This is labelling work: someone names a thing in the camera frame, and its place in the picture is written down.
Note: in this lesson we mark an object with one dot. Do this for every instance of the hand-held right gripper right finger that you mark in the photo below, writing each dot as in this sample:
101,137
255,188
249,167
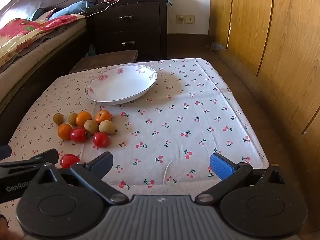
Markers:
220,166

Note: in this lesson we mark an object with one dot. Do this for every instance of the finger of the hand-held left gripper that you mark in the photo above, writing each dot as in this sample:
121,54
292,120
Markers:
37,158
5,152

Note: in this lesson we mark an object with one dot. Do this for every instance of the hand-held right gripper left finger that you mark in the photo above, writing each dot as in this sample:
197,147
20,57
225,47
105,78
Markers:
105,160

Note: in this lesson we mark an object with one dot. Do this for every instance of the red cherry tomato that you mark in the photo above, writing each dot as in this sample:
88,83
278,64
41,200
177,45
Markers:
100,139
78,135
70,160

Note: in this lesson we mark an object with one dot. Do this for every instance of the brown longan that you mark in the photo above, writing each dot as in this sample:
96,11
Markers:
107,127
91,126
58,118
72,118

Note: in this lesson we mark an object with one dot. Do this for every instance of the orange tangerine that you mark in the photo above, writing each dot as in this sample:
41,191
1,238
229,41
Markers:
65,131
103,116
83,119

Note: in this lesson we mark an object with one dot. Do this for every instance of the white floral rimmed plate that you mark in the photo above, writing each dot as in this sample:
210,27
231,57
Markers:
120,90

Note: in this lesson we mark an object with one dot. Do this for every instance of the white cherry print tablecloth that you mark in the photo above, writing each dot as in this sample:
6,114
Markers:
175,120

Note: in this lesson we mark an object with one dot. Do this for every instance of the beige mattress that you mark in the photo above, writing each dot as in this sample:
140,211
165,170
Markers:
32,62

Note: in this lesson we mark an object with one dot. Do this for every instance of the brown wooden stool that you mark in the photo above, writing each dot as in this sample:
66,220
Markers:
105,60

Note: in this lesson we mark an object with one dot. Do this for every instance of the green plastic bag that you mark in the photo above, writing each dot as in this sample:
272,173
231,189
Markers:
91,51

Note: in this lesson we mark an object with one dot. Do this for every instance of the red floral quilt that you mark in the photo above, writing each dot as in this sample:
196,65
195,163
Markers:
22,32

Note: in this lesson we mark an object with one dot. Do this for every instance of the clear plastic wrapper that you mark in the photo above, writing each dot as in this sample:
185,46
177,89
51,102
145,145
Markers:
216,45

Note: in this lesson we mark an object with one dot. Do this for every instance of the dark nightstand drawer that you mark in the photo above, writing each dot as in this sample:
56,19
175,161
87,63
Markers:
147,43
145,17

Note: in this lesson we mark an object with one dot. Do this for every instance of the yellow wooden wardrobe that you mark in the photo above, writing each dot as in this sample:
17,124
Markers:
275,42

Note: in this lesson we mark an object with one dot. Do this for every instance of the dark wooden nightstand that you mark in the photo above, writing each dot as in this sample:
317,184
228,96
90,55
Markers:
145,30

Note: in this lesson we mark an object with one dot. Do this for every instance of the dark green cushion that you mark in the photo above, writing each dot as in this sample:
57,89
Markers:
37,13

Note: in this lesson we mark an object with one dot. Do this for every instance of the blue pillow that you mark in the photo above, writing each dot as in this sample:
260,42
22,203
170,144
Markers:
72,8

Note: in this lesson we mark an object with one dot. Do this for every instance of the beige wall socket panel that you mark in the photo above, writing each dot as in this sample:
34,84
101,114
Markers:
185,19

